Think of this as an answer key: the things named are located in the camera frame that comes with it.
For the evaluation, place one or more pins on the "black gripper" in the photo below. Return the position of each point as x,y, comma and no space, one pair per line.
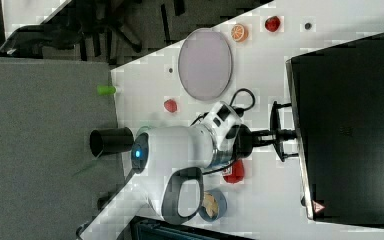
244,142

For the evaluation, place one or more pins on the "silver toaster oven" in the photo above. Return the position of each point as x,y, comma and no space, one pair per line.
337,103

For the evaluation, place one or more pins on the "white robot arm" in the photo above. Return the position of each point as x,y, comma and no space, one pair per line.
170,163

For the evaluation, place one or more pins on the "red ketchup bottle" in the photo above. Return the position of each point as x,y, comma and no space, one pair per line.
234,173

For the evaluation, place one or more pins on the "blue bowl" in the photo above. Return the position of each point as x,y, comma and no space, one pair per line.
222,204

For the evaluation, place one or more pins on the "peeled banana toy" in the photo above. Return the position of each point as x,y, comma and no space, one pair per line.
210,204

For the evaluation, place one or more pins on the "grey round plate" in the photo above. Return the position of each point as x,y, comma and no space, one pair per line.
205,64

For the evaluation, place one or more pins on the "orange slice toy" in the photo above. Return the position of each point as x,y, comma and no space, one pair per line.
239,33

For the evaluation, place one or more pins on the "small red strawberry toy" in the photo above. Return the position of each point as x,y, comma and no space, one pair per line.
272,24

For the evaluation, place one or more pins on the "green cylinder object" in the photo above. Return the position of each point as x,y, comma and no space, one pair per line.
106,90

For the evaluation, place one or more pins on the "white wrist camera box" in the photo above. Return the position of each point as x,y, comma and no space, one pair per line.
224,124

